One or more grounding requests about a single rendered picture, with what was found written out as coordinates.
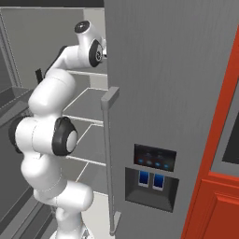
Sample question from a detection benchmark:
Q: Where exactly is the grey built-in oven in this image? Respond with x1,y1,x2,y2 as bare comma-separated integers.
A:
210,89,239,179

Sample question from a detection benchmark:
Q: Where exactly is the grey fridge door handle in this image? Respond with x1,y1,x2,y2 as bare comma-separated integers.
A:
100,86,122,236

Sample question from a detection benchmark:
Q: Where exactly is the red cupboard run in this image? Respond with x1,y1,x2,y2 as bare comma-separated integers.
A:
180,27,239,239

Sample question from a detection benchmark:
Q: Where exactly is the grey open fridge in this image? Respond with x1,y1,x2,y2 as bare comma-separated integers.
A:
0,7,111,239

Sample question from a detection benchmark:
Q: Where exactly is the grey fridge door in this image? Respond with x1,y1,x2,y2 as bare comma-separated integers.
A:
103,0,239,239

